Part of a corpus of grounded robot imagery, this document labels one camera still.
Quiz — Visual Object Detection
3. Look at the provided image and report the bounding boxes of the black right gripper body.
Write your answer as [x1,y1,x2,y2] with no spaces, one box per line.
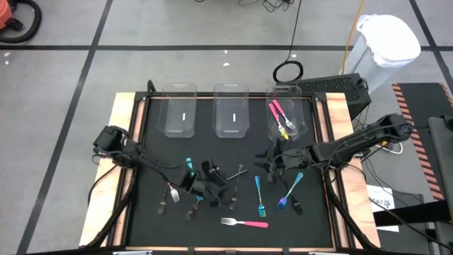
[269,138,312,183]

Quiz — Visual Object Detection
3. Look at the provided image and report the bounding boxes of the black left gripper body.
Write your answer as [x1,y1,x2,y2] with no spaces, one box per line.
[200,159,231,199]

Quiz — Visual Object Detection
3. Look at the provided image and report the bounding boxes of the dark metal fork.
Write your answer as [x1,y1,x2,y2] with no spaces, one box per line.
[185,202,202,220]
[281,175,304,216]
[157,186,169,216]
[226,169,249,181]
[229,163,245,210]

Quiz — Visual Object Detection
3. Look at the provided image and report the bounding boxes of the iridescent rainbow fork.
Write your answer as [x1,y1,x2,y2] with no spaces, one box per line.
[254,175,267,218]
[185,157,205,203]
[276,172,304,210]

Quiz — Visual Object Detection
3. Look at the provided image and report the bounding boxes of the pink-handled silver fork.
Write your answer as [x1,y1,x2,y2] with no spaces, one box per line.
[268,102,289,140]
[220,217,269,229]
[166,182,180,203]
[272,99,298,131]

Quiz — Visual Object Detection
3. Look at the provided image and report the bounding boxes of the clear plastic bin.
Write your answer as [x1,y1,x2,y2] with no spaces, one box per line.
[157,83,197,139]
[265,84,308,142]
[212,83,251,139]

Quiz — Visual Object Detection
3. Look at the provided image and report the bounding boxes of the black table mat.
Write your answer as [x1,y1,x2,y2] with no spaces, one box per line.
[127,96,334,249]

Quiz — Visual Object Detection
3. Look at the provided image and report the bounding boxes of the black computer case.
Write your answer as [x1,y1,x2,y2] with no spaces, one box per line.
[294,73,372,120]

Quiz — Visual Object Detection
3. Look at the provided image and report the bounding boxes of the white paper sheet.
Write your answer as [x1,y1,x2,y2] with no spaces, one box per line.
[367,185,400,234]

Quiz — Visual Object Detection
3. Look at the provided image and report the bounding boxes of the grey trash can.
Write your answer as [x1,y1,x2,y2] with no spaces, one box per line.
[343,35,403,96]

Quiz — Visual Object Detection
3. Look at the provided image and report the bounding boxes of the black metal beam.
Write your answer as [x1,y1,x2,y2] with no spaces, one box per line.
[372,199,453,227]

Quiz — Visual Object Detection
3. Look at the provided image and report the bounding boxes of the black hazard-striped floor mat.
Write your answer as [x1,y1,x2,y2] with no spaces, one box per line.
[391,82,453,202]

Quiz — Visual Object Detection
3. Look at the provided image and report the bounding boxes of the orange shop vacuum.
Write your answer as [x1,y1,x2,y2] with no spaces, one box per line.
[0,0,14,31]

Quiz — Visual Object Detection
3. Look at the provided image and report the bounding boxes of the black metal table frame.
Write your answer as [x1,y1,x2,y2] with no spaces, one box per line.
[79,79,382,255]

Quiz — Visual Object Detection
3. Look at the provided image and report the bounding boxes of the black coiled hanging cable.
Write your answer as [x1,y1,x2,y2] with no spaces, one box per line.
[272,0,305,84]

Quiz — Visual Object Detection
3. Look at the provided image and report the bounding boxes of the black braided cable sleeve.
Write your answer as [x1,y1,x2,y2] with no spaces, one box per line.
[84,166,137,249]
[323,166,379,251]

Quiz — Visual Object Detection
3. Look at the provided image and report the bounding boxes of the yellow hanging cable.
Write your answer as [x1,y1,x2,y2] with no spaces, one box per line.
[340,0,366,76]

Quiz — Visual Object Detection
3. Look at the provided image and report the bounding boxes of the black vacuum hose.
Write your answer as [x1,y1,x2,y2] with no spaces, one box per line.
[0,0,42,45]

